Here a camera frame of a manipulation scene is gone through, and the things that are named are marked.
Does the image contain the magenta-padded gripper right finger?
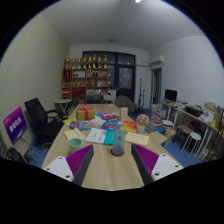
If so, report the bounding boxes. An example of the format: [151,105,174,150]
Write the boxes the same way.
[130,143,184,186]

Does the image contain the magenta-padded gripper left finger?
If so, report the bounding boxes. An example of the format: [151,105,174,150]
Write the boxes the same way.
[43,143,95,187]

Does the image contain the clear plastic water bottle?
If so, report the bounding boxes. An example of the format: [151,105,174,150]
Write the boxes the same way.
[112,120,127,156]

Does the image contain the pale green ribbed cup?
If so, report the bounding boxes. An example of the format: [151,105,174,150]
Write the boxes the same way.
[67,137,84,154]

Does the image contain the pale yellow envelope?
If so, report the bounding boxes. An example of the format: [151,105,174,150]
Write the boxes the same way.
[63,128,87,141]
[124,131,150,147]

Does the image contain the white round stool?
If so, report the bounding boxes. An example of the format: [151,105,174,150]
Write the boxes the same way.
[182,131,203,156]

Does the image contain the blue red book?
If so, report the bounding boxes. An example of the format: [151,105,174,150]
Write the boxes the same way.
[69,120,90,131]

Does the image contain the black bag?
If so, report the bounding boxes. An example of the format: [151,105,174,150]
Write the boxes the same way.
[5,147,29,164]

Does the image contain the yellow folder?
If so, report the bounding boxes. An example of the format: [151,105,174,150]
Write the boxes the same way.
[63,117,78,125]

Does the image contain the white printed document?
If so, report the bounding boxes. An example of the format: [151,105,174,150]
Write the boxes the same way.
[85,128,108,145]

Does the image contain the pink flowers in white pot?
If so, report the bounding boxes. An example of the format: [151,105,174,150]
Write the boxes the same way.
[135,113,150,134]

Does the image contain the black office chair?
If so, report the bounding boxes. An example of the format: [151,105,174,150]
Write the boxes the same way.
[24,97,66,148]

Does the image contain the orange red book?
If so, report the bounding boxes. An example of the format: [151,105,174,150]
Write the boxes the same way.
[122,120,138,133]

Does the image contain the flat round red coaster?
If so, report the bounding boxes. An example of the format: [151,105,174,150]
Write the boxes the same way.
[110,148,126,158]

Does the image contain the teal book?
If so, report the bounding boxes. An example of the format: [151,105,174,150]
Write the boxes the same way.
[103,129,116,146]

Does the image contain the cluttered wooden side desk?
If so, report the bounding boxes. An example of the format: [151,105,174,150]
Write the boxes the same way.
[161,99,224,161]

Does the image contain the white printed leaflet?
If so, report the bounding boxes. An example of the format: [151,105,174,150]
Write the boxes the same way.
[89,116,106,129]

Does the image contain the yellow gift box red ribbon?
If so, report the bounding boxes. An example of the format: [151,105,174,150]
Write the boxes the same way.
[76,104,97,122]

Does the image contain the purple sign board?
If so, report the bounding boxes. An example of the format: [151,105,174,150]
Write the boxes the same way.
[2,106,29,145]

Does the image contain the blue patterned book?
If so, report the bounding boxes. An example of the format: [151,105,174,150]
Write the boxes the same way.
[101,119,121,132]

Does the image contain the small round white table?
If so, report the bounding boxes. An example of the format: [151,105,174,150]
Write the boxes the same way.
[54,98,73,114]

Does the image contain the small upright orange box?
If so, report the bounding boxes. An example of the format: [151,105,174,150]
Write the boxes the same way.
[119,106,129,121]

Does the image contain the black computer monitor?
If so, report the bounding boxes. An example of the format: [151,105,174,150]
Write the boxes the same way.
[164,88,179,103]

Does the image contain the pink purple packet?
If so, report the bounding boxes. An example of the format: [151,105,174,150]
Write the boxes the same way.
[100,112,119,120]

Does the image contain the grey padded chair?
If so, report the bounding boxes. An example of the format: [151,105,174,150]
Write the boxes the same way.
[115,95,137,114]

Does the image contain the wooden shelf unit with trophies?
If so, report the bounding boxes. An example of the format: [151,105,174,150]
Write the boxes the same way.
[60,54,110,100]

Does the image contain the black framed glass door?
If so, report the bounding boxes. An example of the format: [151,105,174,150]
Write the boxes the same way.
[82,50,137,101]

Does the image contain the white wall air conditioner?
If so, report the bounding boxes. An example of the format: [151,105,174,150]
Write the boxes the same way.
[149,54,166,66]

